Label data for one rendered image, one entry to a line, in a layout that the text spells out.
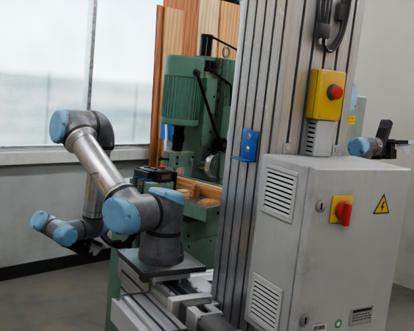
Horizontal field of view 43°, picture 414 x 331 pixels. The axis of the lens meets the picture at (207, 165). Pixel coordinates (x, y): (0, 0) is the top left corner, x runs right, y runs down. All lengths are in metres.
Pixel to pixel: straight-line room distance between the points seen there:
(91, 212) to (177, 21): 2.33
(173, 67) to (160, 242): 0.94
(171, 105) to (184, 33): 1.83
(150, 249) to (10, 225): 2.05
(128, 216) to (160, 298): 0.27
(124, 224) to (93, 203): 0.44
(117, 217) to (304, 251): 0.58
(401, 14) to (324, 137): 3.01
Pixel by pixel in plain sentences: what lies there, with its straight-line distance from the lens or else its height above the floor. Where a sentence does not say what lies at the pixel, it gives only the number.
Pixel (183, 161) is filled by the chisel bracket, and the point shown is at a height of 1.03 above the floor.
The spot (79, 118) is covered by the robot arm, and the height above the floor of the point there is 1.24.
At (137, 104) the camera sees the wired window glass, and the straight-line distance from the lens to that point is 4.09.
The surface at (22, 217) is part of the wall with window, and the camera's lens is 3.66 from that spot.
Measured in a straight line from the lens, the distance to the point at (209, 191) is 2.32.
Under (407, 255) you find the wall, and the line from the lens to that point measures 4.38.
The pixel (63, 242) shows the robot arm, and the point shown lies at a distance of 1.94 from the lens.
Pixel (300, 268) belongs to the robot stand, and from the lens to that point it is 1.30.
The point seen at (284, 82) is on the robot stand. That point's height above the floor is 1.42.
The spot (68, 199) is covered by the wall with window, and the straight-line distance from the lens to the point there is 3.80.
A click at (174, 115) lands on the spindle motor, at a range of 2.35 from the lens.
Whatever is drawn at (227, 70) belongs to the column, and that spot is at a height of 1.46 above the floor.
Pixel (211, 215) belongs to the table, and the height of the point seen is 0.86.
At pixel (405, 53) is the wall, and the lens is 4.34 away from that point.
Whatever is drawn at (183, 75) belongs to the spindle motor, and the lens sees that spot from 2.34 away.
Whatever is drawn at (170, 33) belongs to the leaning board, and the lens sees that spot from 4.00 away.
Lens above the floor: 1.40
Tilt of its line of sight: 9 degrees down
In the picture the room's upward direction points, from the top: 6 degrees clockwise
